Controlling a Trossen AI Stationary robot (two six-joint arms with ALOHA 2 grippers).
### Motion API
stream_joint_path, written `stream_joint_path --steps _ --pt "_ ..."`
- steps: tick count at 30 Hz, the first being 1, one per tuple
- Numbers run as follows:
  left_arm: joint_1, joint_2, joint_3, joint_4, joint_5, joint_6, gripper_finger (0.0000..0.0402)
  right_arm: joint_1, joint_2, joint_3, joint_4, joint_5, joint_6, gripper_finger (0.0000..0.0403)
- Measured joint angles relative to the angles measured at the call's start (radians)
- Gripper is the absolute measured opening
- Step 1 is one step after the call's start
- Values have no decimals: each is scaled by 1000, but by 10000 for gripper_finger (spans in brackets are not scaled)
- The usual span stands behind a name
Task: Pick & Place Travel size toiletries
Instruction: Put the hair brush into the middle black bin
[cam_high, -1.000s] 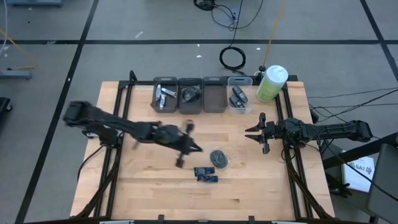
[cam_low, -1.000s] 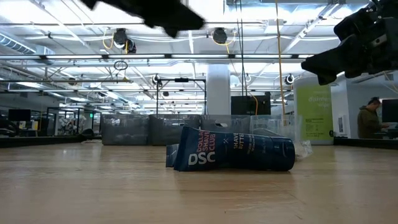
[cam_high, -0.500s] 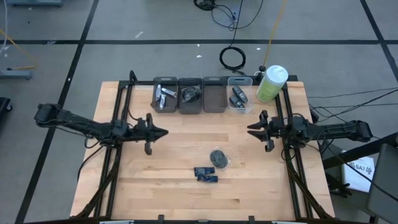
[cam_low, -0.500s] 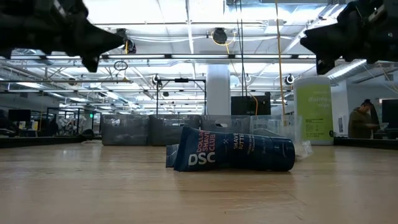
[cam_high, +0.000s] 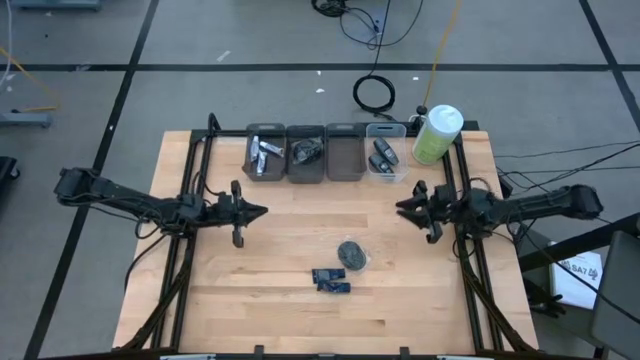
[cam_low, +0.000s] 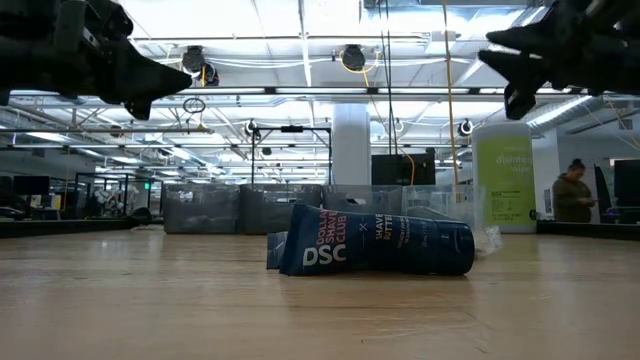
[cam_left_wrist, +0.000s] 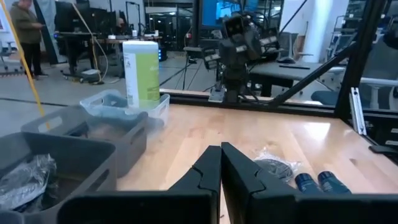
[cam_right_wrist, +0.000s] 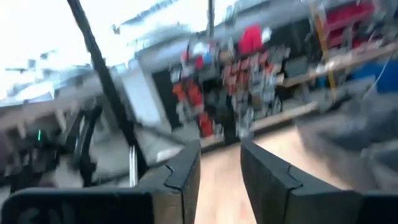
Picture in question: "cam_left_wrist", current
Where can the grey plastic bottle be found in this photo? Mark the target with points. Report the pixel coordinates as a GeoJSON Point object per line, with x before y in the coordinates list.
{"type": "Point", "coordinates": [112, 107]}

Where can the grey office chair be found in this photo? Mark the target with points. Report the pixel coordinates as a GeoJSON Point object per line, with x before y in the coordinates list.
{"type": "Point", "coordinates": [379, 62]}

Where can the grey fabric panel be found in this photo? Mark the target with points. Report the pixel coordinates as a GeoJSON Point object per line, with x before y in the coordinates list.
{"type": "Point", "coordinates": [45, 31]}

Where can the black diagonal frame strut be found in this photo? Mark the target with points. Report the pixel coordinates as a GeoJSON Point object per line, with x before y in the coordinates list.
{"type": "Point", "coordinates": [311, 76]}

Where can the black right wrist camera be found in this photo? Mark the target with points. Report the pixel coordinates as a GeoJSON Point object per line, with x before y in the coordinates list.
{"type": "Point", "coordinates": [234, 27]}

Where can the navy DSC shave butter tube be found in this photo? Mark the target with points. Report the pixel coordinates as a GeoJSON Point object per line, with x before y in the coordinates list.
{"type": "Point", "coordinates": [306, 185]}
{"type": "Point", "coordinates": [334, 185]}

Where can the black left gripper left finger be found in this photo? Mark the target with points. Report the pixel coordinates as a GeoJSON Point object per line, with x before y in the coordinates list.
{"type": "Point", "coordinates": [186, 205]}

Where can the white square column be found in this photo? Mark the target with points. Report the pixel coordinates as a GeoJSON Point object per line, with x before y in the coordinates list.
{"type": "Point", "coordinates": [323, 31]}

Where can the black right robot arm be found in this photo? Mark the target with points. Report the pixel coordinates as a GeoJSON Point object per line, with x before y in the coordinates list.
{"type": "Point", "coordinates": [234, 81]}

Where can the aluminium bracket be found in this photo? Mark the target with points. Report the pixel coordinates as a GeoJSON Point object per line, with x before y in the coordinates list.
{"type": "Point", "coordinates": [357, 112]}

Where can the black table end rail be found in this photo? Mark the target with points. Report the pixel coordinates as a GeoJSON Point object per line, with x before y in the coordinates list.
{"type": "Point", "coordinates": [192, 99]}

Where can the green white wipes canister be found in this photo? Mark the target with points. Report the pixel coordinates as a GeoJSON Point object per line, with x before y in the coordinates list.
{"type": "Point", "coordinates": [143, 74]}

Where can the black coil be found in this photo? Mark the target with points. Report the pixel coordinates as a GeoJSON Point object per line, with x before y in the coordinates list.
{"type": "Point", "coordinates": [276, 168]}
{"type": "Point", "coordinates": [25, 183]}

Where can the black desk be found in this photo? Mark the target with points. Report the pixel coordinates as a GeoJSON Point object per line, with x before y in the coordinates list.
{"type": "Point", "coordinates": [77, 35]}

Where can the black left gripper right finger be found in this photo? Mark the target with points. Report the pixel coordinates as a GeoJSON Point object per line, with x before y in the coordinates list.
{"type": "Point", "coordinates": [255, 202]}

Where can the clear plastic bin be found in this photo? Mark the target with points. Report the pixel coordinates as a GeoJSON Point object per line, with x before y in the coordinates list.
{"type": "Point", "coordinates": [161, 109]}

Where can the grey plastic bin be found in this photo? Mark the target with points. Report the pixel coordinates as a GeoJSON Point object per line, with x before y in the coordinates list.
{"type": "Point", "coordinates": [11, 217]}
{"type": "Point", "coordinates": [130, 146]}
{"type": "Point", "coordinates": [87, 161]}

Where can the person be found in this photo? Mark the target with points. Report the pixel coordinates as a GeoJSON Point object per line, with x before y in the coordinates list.
{"type": "Point", "coordinates": [121, 26]}
{"type": "Point", "coordinates": [26, 28]}

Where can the dark grey table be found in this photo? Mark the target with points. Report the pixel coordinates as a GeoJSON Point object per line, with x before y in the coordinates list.
{"type": "Point", "coordinates": [280, 70]}

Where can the black vertical frame post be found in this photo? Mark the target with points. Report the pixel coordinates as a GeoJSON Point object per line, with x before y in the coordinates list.
{"type": "Point", "coordinates": [357, 62]}

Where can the blue display screen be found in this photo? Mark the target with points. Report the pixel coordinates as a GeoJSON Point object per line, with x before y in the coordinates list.
{"type": "Point", "coordinates": [214, 12]}

